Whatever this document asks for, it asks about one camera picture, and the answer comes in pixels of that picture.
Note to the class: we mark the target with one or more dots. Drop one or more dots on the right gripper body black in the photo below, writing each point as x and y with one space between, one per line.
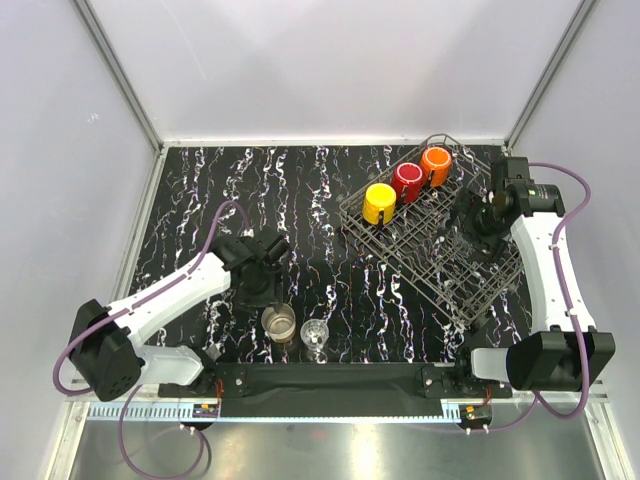
488 234

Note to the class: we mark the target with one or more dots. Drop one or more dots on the yellow mug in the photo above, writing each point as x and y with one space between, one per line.
379 204

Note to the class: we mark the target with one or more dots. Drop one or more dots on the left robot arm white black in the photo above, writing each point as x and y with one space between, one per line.
109 344

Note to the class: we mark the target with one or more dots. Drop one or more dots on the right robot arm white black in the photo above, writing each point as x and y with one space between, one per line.
564 352

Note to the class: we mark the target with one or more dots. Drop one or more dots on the orange mug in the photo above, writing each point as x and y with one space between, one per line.
436 163

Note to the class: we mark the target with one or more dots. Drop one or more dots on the red mug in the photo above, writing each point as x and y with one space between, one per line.
407 181

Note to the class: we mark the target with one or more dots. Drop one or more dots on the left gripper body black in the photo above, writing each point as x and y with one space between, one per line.
265 290

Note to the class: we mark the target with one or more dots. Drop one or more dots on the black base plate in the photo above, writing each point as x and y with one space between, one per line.
333 390

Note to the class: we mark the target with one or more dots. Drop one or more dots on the grey wire dish rack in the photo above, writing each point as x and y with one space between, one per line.
462 291

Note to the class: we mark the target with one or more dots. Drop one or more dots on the clear glass tumbler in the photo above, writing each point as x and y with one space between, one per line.
314 333
453 239

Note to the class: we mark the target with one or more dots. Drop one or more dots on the stainless steel cup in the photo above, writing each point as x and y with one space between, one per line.
279 323

